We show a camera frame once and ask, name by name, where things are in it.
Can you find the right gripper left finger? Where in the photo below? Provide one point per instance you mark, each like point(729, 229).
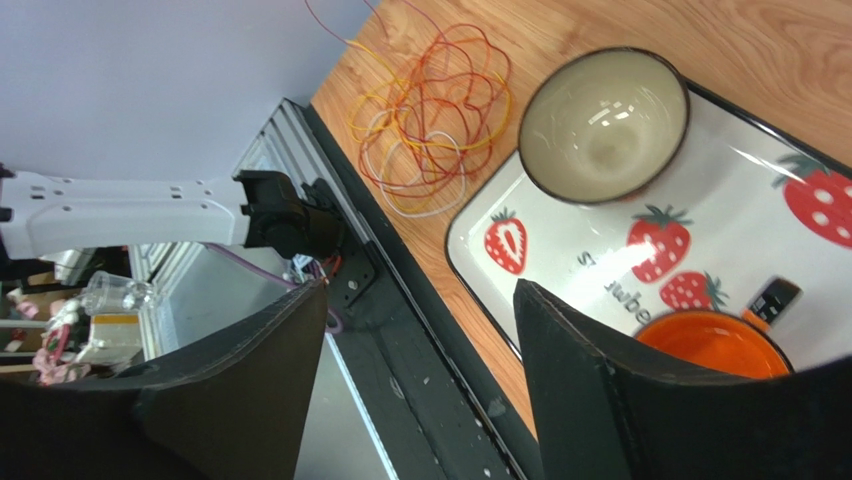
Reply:
point(232, 405)

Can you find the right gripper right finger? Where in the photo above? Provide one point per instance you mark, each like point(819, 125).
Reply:
point(608, 407)

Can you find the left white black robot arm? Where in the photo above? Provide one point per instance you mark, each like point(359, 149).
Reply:
point(42, 215)

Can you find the orange translucent mug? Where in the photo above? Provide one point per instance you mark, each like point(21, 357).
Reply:
point(697, 329)

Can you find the clear plastic cup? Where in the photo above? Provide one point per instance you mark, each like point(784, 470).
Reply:
point(109, 294)

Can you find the background clutter pile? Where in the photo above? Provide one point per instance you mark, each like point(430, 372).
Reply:
point(47, 335)

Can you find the white strawberry tray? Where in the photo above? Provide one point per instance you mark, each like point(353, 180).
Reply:
point(743, 204)

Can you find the grey ceramic bowl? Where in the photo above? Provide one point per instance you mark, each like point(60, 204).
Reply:
point(603, 126)

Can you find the aluminium front rail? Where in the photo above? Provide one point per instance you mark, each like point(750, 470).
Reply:
point(204, 290)

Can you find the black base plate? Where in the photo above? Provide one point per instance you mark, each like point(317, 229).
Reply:
point(439, 412)

